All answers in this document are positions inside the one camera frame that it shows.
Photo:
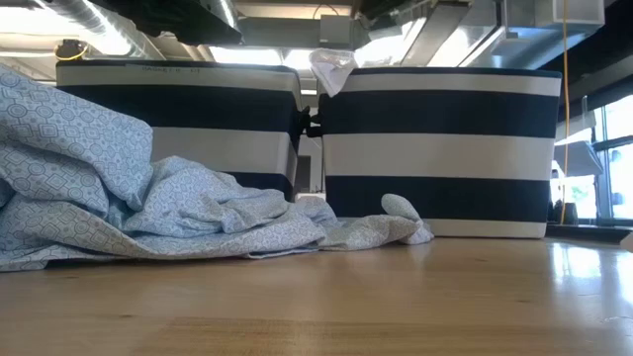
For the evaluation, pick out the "white garment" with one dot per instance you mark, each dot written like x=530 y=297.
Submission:
x=332 y=69

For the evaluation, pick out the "light patterned shirt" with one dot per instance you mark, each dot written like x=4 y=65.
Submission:
x=74 y=148

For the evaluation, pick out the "white box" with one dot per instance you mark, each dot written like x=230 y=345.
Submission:
x=311 y=197

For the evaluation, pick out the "navy white striped fabric bin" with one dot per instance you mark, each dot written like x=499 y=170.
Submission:
x=445 y=153

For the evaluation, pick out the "navy white bin, handwritten label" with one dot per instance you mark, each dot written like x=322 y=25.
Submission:
x=198 y=106

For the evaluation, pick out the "grey ceiling junction box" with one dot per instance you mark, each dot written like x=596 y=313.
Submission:
x=336 y=30

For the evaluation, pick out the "silver ribbed ceiling duct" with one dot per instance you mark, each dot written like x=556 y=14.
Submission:
x=94 y=22

